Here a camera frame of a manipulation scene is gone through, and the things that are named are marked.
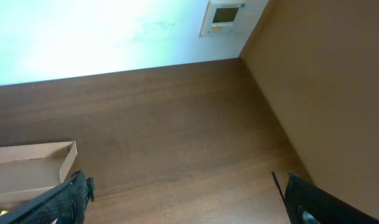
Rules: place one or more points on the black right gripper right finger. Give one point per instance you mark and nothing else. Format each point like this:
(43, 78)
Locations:
(306, 203)

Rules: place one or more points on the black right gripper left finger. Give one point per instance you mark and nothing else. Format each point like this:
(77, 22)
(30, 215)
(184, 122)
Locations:
(65, 203)

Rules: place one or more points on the cardboard box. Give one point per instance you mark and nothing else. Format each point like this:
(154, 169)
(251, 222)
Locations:
(27, 171)

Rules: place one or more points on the yellow highlighter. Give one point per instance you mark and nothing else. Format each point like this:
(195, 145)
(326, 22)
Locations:
(3, 212)

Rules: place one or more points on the white wall control panel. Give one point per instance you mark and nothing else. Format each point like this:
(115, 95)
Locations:
(221, 17)

